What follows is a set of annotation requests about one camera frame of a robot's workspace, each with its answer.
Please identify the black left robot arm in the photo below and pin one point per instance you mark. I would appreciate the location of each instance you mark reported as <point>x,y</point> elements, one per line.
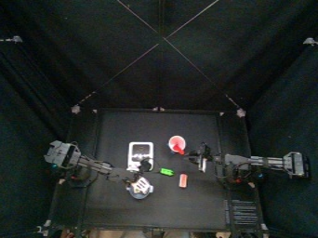
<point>79,160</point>

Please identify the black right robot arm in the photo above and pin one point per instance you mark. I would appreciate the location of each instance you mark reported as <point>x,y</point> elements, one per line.
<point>265,161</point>

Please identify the white striped toy food piece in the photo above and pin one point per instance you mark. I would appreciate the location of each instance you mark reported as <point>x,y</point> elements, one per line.
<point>142,184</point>

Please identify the green toy food piece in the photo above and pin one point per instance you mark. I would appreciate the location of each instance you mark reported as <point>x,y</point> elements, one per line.
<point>168,171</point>

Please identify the salmon toy sushi piece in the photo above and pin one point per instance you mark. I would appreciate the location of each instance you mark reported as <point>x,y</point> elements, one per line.
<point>184,181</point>

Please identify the black and white object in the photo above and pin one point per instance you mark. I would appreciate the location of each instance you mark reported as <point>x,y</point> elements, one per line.
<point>137,195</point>

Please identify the white rectangular toy tray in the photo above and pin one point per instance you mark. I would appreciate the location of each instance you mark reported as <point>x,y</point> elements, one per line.
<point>135,149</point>

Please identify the white printed label sticker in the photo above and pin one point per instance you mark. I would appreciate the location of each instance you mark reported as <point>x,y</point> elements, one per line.
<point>245,212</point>

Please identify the grey metal frame bracket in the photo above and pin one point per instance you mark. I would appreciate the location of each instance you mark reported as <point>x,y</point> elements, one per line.
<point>75,109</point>
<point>157,109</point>
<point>241,112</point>
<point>15,39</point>
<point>309,41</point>

